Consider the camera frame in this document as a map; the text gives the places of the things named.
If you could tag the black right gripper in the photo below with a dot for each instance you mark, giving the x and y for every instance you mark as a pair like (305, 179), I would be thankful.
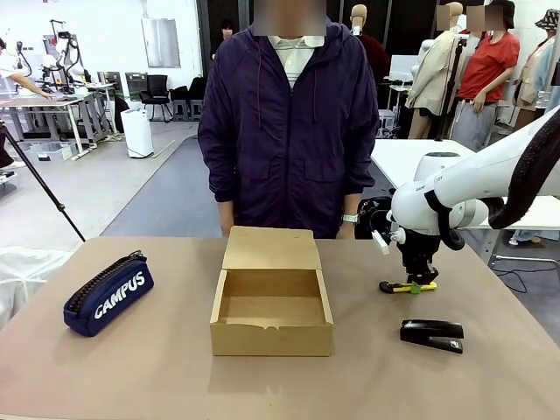
(417, 249)

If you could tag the yellow black utility knife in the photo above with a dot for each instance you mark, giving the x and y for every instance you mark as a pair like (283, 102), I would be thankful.
(394, 287)

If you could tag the black stapler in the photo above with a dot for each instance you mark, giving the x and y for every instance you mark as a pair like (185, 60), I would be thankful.
(429, 330)

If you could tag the brown cardboard box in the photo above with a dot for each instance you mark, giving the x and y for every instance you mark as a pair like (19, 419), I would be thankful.
(271, 341)

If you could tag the person's right forearm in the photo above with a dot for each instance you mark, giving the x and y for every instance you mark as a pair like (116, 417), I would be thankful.
(221, 175)

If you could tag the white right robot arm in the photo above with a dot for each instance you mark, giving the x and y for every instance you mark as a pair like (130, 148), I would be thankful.
(481, 175)

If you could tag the person's left forearm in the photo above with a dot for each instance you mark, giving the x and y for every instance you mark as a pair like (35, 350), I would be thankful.
(361, 175)

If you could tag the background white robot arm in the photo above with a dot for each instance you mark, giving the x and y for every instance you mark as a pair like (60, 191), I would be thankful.
(65, 48)

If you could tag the person's left hand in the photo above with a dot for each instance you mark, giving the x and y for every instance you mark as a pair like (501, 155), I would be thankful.
(346, 231)

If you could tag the person's right hand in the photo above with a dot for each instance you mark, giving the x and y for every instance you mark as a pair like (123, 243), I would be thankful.
(226, 219)

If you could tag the silver wristwatch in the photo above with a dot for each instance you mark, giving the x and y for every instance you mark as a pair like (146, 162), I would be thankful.
(350, 218)

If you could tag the white table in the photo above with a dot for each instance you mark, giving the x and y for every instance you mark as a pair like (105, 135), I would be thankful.
(394, 157)

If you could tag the person in purple jacket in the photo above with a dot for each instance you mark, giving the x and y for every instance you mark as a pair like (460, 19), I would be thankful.
(289, 153)

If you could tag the mannequin in beige jacket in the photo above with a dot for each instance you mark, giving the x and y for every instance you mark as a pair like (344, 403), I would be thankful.
(433, 74)

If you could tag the mannequin in dark red top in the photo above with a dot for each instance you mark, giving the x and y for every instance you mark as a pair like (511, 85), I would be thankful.
(376, 52)

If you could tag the mannequin with bucket hat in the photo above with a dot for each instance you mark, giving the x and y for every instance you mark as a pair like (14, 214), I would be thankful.
(538, 70)

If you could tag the background person in black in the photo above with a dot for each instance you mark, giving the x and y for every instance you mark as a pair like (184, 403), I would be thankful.
(227, 32)

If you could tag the navy CAMPUS pencil case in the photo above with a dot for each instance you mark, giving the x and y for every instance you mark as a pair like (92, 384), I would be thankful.
(109, 302)

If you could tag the white air purifier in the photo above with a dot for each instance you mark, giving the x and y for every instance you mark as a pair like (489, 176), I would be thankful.
(136, 133)

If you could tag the black office chair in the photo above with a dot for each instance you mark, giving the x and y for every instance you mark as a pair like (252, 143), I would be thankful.
(157, 85)

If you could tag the black tripod leg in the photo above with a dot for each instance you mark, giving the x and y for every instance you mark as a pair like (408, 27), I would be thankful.
(44, 188)

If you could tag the clear plastic floor bin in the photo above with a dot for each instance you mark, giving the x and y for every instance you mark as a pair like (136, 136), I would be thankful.
(52, 151)

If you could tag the white cloth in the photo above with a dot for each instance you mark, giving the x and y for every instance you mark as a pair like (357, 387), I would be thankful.
(22, 271)

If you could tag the grey workbench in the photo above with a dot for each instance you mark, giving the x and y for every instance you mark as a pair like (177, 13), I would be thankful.
(26, 102)

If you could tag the background person in white shirt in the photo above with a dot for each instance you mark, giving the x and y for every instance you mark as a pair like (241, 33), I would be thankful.
(13, 74)

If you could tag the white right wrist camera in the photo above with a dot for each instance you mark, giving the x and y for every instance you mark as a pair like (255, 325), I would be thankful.
(380, 242)

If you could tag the black camera tripod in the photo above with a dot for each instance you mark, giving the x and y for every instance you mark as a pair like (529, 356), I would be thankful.
(455, 65)

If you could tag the grey wall panel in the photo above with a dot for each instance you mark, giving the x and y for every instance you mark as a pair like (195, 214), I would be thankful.
(160, 43)

